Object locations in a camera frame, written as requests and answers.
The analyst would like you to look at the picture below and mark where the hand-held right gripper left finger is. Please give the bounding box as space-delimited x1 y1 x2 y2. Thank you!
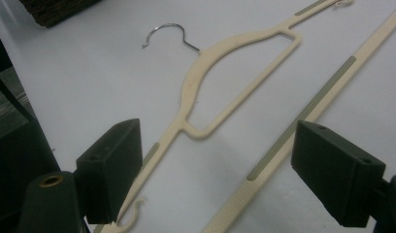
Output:
75 117 144 225

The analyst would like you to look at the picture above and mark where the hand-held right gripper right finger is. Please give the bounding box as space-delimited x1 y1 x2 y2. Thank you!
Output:
290 119 387 228

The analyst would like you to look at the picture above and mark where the beige plastic clothes hanger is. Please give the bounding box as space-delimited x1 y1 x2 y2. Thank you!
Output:
93 0 355 233
201 2 396 233

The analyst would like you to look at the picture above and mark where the brown wicker basket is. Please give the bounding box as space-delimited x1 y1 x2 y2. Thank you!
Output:
18 0 104 29

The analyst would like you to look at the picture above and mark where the black metal frame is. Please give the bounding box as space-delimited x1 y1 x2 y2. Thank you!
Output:
0 23 63 233

